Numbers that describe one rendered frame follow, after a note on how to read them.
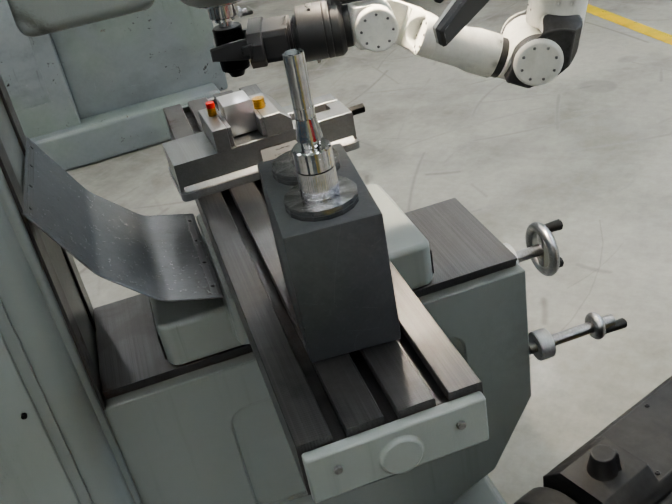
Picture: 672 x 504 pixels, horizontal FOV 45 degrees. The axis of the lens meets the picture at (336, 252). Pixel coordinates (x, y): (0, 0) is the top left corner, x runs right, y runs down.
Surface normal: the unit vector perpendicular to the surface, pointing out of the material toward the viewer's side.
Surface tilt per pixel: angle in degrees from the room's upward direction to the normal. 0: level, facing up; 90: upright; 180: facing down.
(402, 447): 90
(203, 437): 90
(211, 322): 90
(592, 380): 0
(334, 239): 90
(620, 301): 0
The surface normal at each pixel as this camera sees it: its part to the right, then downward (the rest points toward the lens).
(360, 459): 0.30, 0.46
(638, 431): -0.16, -0.84
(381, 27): 0.04, 0.48
